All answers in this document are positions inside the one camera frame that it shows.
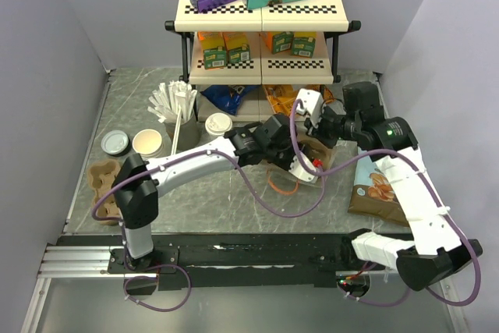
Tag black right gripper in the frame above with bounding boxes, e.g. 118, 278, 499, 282
304, 104, 360, 149

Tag brown cardboard cup carrier top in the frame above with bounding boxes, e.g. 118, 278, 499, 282
297, 133, 331, 168

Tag brown cardboard cup carrier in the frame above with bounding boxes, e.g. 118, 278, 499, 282
87, 159, 121, 226
297, 133, 331, 168

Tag paper takeout bag orange handles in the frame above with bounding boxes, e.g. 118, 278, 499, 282
266, 133, 338, 196

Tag white plastic cup lid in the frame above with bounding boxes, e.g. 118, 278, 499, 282
205, 112, 232, 131

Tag white paper coffee cup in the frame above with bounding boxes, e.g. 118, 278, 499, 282
207, 129, 228, 140

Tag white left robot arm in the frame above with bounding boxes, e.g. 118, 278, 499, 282
112, 114, 313, 272

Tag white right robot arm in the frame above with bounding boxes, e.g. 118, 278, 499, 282
292, 82, 483, 294

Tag orange snack bag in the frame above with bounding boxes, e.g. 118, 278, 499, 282
264, 84, 321, 116

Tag blue snack bag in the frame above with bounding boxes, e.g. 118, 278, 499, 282
201, 85, 258, 115

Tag brown chips bag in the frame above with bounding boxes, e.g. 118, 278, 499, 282
348, 157, 409, 227

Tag cream two-tier shelf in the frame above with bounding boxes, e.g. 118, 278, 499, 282
165, 0, 361, 121

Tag green orange box far right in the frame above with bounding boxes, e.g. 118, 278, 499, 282
291, 31, 317, 58

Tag green orange box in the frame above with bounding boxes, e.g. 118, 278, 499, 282
197, 31, 228, 69
260, 31, 294, 55
291, 31, 317, 58
222, 32, 250, 64

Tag grey straw holder cup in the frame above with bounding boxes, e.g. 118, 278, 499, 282
165, 115, 200, 152

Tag green orange box far left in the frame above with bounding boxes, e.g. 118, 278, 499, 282
197, 31, 228, 69

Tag bundle of wrapped white straws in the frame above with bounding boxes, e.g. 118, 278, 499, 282
147, 80, 198, 154

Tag stack of white paper cups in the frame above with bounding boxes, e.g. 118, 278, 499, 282
132, 129, 165, 158

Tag stack of white lids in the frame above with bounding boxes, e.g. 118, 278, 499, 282
101, 129, 129, 156

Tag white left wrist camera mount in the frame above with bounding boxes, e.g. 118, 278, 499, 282
288, 154, 319, 185

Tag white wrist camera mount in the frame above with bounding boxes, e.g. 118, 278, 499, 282
288, 154, 319, 185
292, 88, 324, 127

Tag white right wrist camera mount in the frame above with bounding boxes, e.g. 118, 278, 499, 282
292, 88, 324, 127

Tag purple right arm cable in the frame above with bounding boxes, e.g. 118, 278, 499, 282
288, 98, 483, 306

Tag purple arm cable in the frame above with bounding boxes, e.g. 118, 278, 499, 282
288, 98, 483, 306
90, 151, 327, 313

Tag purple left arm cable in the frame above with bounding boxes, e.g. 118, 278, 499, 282
90, 151, 327, 313

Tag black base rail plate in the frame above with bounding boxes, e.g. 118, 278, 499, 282
38, 233, 364, 291

